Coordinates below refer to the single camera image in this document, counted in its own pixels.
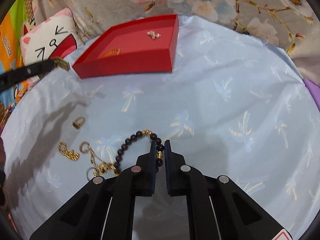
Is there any silver ring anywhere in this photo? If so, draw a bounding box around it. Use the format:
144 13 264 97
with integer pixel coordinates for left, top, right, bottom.
86 167 97 182

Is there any gold hoop chain earring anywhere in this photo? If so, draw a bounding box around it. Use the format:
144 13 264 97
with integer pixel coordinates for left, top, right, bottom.
79 141 116 180

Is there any gold chain necklace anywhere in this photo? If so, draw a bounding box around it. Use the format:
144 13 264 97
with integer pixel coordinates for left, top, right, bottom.
57 141 81 161

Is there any red clover gold ring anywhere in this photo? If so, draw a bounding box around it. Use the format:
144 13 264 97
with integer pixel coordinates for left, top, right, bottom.
71 116 86 130

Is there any dark bead bracelet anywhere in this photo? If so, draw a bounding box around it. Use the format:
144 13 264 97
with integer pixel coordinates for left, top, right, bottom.
113 129 166 176

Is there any gold woven cuff bangle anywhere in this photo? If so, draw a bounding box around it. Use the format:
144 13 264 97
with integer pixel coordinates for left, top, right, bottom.
100 48 121 58

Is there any white pearl bracelet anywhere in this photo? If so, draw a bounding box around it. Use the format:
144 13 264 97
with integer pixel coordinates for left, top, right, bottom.
146 30 162 41

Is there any person left hand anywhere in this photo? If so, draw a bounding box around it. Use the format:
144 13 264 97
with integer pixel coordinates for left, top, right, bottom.
0 138 6 206

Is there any colourful cartoon fabric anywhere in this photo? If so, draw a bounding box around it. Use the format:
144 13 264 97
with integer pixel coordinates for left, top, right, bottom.
1 0 30 129

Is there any white cat face pillow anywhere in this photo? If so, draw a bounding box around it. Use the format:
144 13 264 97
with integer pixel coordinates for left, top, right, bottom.
19 7 85 86

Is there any light blue palm bedsheet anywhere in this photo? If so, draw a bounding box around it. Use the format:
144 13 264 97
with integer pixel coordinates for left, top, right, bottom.
2 16 319 239

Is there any red cardboard tray box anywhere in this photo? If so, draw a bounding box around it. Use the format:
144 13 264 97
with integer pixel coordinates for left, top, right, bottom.
73 14 179 79

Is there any purple mat edge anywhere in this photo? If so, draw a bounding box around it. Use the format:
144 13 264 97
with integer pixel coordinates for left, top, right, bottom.
303 79 320 108

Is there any grey floral fleece blanket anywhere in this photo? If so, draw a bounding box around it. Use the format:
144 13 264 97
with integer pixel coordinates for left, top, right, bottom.
31 0 319 83

